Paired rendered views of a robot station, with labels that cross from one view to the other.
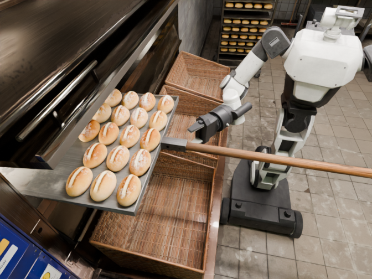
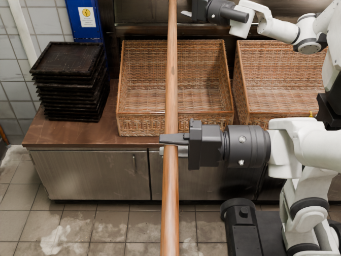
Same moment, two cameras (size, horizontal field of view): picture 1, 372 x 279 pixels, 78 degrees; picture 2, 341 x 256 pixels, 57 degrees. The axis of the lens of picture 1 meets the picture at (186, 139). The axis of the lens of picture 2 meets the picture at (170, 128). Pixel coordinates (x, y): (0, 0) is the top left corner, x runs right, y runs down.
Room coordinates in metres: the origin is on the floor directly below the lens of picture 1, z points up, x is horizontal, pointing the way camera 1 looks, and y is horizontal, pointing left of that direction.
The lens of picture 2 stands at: (0.30, -1.21, 1.67)
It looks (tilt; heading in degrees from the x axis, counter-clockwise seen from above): 43 degrees down; 79
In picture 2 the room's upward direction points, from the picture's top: straight up
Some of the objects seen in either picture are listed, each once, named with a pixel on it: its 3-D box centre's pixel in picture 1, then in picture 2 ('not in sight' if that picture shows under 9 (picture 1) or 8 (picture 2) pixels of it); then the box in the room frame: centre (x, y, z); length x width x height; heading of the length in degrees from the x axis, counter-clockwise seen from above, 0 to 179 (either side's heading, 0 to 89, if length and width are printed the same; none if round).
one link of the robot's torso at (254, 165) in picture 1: (263, 174); (310, 240); (1.08, -0.62, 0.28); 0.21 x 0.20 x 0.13; 168
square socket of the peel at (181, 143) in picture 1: (174, 144); not in sight; (0.55, 0.04, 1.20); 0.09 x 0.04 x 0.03; 79
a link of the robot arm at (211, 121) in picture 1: (211, 124); (208, 9); (0.66, -0.10, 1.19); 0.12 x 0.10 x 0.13; 134
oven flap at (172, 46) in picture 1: (143, 86); (287, 6); (1.20, 0.26, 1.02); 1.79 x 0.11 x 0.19; 169
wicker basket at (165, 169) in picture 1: (164, 205); (174, 85); (0.58, 0.11, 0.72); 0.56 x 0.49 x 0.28; 170
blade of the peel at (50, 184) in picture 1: (114, 135); not in sight; (0.60, 0.26, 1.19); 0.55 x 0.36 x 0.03; 169
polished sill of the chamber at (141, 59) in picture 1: (135, 64); not in sight; (1.20, 0.28, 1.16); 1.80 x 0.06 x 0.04; 169
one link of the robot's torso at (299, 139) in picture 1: (284, 142); (316, 170); (0.96, -0.60, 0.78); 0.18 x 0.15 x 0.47; 78
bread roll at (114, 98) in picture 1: (112, 96); not in sight; (0.82, 0.31, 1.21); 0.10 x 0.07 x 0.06; 171
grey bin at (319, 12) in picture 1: (319, 15); not in sight; (4.68, -2.52, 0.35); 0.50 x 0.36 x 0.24; 169
